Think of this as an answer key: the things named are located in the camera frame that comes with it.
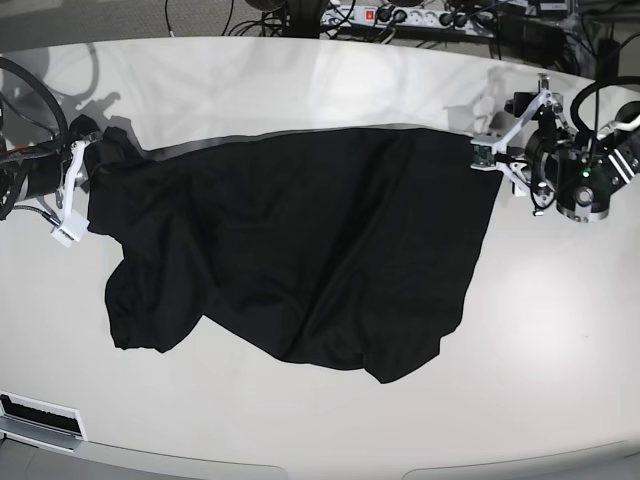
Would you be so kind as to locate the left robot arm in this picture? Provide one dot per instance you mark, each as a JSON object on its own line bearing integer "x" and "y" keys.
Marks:
{"x": 578, "y": 168}

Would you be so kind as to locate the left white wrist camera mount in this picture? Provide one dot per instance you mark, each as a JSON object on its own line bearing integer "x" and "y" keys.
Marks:
{"x": 504, "y": 150}

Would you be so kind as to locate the white power strip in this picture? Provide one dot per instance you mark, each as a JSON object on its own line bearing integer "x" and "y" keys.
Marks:
{"x": 413, "y": 18}

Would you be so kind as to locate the table cable grommet slot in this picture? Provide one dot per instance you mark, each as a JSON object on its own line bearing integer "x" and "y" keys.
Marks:
{"x": 42, "y": 414}

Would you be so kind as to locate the black power adapter box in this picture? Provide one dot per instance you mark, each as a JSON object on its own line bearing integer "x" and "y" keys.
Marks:
{"x": 520, "y": 33}

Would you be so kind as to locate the black pole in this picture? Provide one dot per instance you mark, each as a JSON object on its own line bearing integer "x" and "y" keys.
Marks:
{"x": 304, "y": 18}

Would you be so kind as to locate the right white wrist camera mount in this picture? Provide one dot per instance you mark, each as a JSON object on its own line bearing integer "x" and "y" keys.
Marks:
{"x": 68, "y": 225}

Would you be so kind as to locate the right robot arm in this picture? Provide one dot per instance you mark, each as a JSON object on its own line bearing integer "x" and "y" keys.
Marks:
{"x": 60, "y": 132}

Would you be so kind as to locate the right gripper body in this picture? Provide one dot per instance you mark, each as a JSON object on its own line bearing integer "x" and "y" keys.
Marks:
{"x": 46, "y": 172}

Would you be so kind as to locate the black t-shirt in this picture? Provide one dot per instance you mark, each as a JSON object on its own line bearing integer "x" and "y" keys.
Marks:
{"x": 349, "y": 249}

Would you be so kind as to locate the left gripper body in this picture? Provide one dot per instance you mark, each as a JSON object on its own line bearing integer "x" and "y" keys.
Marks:
{"x": 546, "y": 147}

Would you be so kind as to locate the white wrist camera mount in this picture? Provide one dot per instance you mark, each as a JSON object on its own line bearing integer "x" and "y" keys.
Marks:
{"x": 68, "y": 225}
{"x": 504, "y": 150}

